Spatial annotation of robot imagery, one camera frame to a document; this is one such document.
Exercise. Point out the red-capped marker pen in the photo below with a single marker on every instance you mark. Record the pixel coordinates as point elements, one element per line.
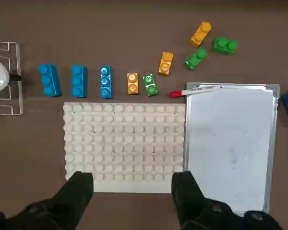
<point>176,93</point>

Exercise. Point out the yellow block with dark sticker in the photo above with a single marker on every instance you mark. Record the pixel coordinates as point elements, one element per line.
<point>200,34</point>

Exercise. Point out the yellow two-stud block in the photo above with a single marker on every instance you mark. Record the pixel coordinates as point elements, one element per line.
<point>165,63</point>
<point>133,83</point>

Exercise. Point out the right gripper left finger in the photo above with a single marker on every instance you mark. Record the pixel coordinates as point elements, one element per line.
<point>69,198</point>

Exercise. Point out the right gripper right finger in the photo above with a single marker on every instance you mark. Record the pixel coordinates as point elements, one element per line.
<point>189,203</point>

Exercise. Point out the white studded baseplate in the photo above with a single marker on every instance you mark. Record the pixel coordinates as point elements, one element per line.
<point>124,143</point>

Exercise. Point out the blue three-stud block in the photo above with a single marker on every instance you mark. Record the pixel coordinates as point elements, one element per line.
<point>106,82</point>
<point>79,81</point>
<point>50,81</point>

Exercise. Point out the green two-stud block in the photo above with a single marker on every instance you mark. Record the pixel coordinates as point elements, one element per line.
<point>195,59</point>
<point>224,46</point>
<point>150,85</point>

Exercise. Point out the whiteboard with silver frame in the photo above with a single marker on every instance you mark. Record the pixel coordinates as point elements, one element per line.
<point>230,143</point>

